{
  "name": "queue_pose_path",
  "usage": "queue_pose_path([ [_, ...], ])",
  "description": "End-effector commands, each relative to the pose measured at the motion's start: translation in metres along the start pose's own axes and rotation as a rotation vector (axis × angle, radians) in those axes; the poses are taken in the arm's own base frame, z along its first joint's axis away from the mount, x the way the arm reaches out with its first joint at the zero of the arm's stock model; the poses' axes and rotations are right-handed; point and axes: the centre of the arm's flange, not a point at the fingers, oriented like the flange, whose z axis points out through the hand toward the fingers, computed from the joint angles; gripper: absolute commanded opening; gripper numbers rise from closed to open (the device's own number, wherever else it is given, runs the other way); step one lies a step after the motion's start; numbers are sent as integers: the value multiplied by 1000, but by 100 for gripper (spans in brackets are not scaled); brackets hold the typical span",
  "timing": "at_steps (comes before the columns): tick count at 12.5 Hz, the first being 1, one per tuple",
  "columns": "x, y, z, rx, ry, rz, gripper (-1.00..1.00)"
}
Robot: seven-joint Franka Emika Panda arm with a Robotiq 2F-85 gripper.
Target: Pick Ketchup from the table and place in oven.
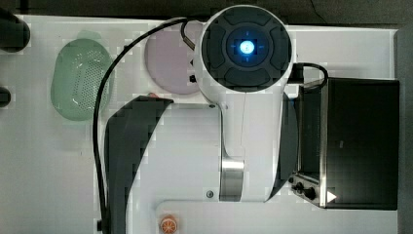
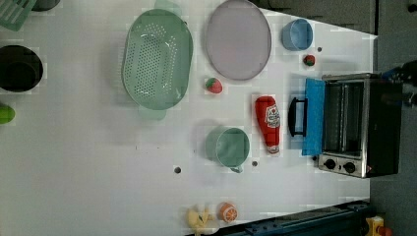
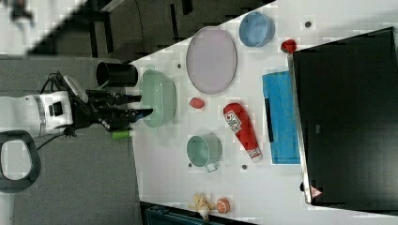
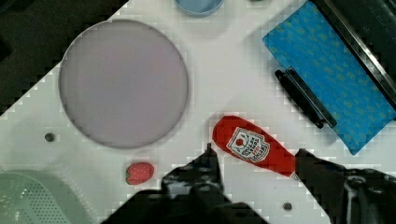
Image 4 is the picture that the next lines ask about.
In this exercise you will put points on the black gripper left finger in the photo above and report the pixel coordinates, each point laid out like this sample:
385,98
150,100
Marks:
203,171

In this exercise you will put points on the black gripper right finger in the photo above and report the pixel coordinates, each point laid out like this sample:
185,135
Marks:
348,196

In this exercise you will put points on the red plush ketchup bottle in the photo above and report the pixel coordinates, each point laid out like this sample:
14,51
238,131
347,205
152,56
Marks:
250,143

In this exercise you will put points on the black toaster oven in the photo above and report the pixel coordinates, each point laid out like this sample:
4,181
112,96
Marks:
368,27

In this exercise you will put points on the red plush strawberry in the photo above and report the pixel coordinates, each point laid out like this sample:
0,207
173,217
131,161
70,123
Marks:
139,172

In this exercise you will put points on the grey round plate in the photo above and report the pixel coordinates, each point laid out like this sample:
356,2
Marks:
123,84

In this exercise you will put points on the blue bowl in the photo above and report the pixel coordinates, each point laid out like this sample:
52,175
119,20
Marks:
199,8

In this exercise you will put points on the green perforated basket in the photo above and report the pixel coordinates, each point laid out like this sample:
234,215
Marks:
36,198

